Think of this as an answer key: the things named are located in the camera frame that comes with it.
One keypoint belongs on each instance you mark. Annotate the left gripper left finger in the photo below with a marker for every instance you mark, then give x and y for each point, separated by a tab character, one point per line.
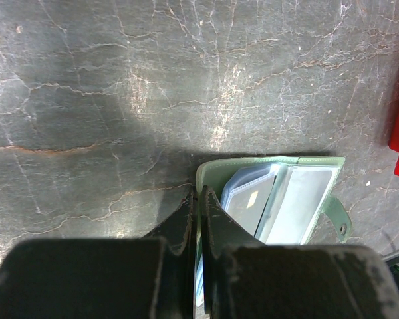
147	277

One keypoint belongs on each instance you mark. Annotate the dark grey credit card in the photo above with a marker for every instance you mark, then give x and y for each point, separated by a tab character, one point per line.
246	203

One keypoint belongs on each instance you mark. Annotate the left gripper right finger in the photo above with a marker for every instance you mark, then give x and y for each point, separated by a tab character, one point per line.
244	278

